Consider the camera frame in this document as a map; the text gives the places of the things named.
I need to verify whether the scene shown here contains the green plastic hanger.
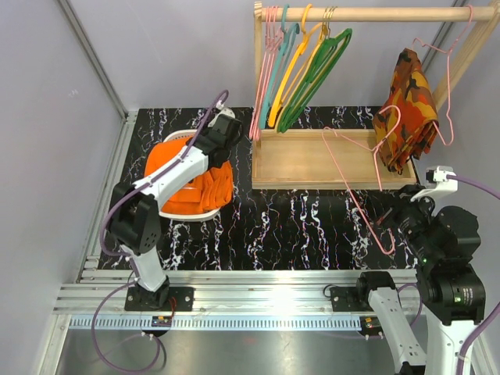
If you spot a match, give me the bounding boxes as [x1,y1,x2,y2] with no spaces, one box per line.
[276,27,353,133]

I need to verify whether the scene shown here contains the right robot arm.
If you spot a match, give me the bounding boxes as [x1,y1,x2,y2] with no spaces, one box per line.
[354,185,486,374]

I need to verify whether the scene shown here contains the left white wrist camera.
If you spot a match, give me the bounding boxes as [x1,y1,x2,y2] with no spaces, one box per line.
[207,100,235,127]

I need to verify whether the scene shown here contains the pink hangers bundle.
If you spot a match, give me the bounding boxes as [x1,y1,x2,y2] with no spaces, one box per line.
[249,2,283,142]

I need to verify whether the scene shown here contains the white perforated plastic basket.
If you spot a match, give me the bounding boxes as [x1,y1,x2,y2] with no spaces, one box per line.
[149,130,234,223]

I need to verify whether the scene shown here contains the teal plastic hanger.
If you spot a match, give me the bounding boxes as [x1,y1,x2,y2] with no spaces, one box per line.
[259,4,300,130]

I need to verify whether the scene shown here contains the yellow plastic hanger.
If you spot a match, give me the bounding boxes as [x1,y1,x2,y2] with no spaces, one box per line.
[268,3,320,130]

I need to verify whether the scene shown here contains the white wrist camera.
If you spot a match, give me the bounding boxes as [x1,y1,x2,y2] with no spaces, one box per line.
[410,166,458,202]
[207,100,235,127]

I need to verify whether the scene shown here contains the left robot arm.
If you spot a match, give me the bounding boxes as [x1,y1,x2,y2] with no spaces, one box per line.
[101,112,243,310]

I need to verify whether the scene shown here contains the aluminium frame rail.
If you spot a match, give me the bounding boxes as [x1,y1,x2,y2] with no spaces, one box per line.
[50,269,462,331]

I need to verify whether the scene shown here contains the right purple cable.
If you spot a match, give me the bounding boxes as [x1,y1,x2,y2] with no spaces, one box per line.
[448,174,500,375]

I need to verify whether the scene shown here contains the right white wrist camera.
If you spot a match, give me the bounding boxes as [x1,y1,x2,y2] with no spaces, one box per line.
[410,166,458,202]

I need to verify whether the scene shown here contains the wooden clothes rack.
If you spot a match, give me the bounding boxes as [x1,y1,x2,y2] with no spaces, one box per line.
[252,1,499,190]

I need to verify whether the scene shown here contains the camouflage orange trousers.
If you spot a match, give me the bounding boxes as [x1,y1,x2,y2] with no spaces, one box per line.
[372,48,438,173]

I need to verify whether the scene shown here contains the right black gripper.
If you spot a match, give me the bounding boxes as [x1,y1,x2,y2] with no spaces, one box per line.
[369,183,441,263]

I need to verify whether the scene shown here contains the black marble pattern mat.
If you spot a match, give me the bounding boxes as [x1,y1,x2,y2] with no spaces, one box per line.
[120,106,417,270]

